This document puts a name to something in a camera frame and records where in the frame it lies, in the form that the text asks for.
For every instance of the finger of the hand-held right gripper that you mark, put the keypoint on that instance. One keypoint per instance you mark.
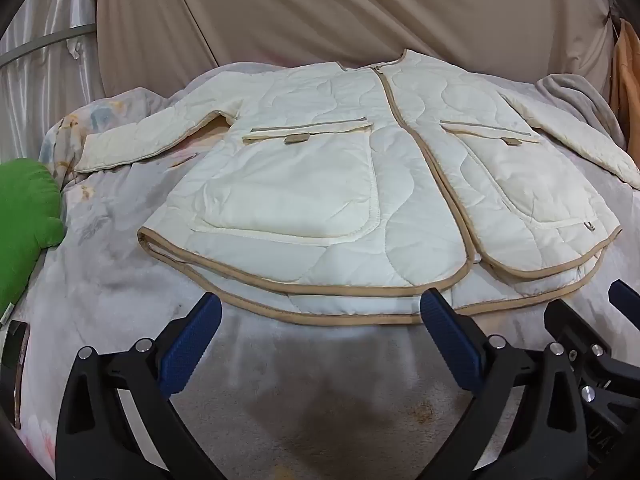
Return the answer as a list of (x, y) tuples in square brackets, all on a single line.
[(575, 330), (625, 296)]

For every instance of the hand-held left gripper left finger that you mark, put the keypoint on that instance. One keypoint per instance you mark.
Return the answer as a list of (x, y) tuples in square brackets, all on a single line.
[(192, 340)]

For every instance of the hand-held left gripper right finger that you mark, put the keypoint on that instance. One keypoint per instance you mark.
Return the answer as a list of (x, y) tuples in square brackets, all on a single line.
[(450, 340)]

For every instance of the cream quilted jacket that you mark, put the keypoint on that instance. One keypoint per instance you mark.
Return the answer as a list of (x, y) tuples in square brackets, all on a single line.
[(320, 185)]

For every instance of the floral grey blanket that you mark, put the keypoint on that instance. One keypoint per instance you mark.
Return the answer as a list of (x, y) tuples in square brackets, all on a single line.
[(310, 400)]

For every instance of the mobile phone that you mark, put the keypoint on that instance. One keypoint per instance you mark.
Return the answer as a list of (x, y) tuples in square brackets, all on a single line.
[(17, 360)]

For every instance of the plain grey blanket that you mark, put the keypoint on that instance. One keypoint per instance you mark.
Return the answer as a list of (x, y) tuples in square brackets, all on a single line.
[(580, 97)]

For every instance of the green plush pillow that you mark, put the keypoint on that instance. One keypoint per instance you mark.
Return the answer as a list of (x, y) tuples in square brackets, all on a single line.
[(25, 220)]

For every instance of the orange hanging garment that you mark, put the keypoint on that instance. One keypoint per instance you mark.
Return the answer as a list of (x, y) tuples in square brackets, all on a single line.
[(627, 75)]

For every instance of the beige fabric headboard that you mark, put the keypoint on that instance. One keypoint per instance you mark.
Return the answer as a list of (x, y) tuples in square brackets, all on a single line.
[(325, 10)]

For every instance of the silver satin curtain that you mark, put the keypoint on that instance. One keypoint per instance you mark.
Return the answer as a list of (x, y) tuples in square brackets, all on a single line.
[(45, 10)]

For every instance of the curved metal rail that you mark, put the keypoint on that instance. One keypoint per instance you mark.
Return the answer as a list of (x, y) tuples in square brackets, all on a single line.
[(45, 40)]

